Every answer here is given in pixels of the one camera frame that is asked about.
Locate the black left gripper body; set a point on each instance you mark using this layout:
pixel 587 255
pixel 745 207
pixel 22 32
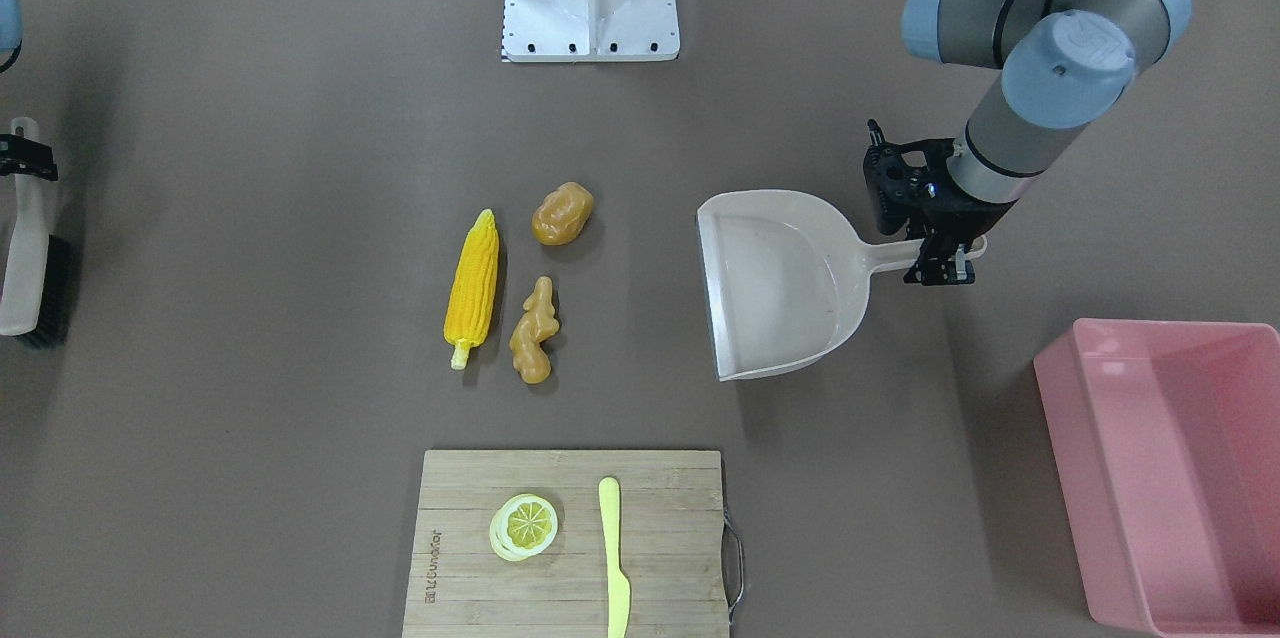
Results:
pixel 966 215

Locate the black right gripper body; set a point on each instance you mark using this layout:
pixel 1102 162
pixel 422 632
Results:
pixel 22 157

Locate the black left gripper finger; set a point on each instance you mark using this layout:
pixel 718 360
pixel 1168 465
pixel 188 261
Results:
pixel 932 266
pixel 959 268

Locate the beige hand brush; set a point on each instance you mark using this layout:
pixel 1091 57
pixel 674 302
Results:
pixel 37 267

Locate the beige plastic dustpan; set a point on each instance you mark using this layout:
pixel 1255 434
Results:
pixel 787 279

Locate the brown potato toy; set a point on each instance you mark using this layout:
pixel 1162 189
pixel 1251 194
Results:
pixel 562 214

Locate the brown ginger root toy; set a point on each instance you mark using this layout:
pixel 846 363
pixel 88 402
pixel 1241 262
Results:
pixel 536 325

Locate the yellow corn cob toy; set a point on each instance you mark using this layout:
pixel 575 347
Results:
pixel 470 308

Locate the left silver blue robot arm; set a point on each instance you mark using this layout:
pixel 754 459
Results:
pixel 1061 65

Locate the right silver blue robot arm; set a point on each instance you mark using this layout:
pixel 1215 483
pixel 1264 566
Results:
pixel 11 37

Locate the pink plastic bin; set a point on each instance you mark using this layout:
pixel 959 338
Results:
pixel 1166 439

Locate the wooden cutting board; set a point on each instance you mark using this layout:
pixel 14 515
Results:
pixel 673 524

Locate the yellow plastic knife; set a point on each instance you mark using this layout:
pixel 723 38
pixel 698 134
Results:
pixel 619 590

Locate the yellow lemon slice toy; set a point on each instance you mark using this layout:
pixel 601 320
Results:
pixel 524 526

